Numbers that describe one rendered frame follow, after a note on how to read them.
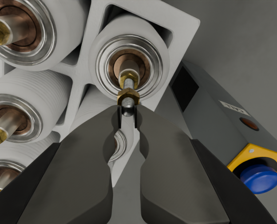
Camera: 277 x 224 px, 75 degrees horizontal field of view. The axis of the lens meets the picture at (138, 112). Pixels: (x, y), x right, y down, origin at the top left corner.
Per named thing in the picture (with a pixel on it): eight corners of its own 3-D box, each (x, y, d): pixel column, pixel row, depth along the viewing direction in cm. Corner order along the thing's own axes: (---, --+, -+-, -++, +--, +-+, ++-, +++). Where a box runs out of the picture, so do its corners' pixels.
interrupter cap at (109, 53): (92, 90, 22) (91, 93, 21) (100, 24, 18) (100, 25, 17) (151, 103, 23) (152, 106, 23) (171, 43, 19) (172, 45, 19)
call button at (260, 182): (249, 154, 20) (260, 169, 18) (276, 162, 21) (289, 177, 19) (227, 176, 22) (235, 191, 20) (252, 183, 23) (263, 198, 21)
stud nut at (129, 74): (124, 90, 18) (123, 94, 18) (116, 76, 18) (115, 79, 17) (141, 83, 18) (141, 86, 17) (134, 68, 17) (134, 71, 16)
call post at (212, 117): (180, 58, 45) (249, 141, 19) (203, 67, 47) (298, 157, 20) (167, 82, 48) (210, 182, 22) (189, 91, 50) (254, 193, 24)
